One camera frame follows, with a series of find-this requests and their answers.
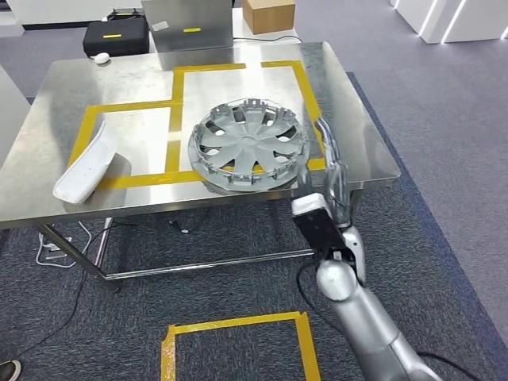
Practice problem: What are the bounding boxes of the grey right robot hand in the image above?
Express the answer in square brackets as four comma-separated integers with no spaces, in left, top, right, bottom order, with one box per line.
[295,116,353,229]

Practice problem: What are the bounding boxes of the grey plastic wheel hubcap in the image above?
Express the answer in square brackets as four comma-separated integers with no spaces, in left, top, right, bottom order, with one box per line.
[187,98,312,194]

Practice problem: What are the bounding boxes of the stainless steel workbench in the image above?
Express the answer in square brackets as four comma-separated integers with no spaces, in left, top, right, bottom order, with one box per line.
[0,40,402,293]

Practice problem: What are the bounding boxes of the white curved plastic part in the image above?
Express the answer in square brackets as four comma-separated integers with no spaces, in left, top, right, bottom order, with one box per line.
[52,121,118,206]

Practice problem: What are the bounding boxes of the yellow floor tape square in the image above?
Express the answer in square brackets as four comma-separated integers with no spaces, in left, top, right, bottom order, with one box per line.
[161,311,322,381]

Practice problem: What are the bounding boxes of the brown cardboard box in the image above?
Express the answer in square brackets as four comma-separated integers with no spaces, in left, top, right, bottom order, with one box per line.
[241,0,297,36]

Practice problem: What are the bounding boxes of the white display platform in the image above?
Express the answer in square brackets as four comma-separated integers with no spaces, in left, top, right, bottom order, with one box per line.
[389,0,508,44]

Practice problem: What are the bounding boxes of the yellow bench marking tape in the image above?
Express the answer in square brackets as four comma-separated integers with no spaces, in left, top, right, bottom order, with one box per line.
[67,59,327,191]

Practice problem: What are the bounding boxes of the silver metal case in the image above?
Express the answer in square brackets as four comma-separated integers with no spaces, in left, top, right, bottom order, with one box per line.
[141,0,234,54]

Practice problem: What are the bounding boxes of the black equipment case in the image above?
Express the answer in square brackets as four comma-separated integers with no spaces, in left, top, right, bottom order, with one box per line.
[82,7,150,58]

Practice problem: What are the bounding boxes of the grey floor socket box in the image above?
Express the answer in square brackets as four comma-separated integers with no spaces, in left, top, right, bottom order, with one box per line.
[45,237,72,261]

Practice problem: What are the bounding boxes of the white low cabinet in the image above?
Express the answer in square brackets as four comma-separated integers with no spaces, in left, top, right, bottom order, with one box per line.
[5,0,143,26]

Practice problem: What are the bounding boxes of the person's shoe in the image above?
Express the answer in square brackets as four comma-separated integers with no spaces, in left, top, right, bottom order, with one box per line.
[0,359,22,381]

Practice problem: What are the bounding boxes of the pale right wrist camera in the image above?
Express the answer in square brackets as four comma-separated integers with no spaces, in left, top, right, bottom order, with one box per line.
[291,193,347,255]

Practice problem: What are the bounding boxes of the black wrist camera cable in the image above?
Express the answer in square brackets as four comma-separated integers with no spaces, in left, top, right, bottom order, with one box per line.
[295,259,483,381]

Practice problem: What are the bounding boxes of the black floor cable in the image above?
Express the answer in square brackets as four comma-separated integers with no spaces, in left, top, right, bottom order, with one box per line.
[0,221,109,361]

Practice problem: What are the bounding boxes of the white floor cable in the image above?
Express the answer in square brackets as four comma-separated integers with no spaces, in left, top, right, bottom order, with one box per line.
[35,221,93,269]

